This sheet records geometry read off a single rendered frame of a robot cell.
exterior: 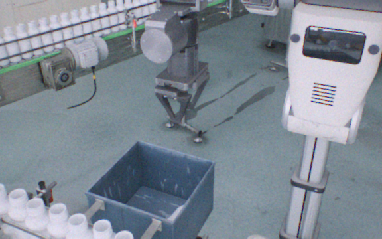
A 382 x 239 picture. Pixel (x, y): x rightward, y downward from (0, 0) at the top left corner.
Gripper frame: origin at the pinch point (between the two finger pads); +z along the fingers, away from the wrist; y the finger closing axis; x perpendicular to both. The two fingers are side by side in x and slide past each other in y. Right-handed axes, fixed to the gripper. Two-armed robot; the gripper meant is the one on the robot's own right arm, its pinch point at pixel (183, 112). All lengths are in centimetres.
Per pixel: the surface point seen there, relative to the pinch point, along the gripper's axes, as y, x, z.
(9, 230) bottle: 15, -40, 35
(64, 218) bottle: 13.6, -22.9, 25.3
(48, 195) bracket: 3, -38, 33
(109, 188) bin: -23, -40, 52
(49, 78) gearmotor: -76, -110, 48
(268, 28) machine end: -383, -76, 111
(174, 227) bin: -12.2, -9.3, 46.9
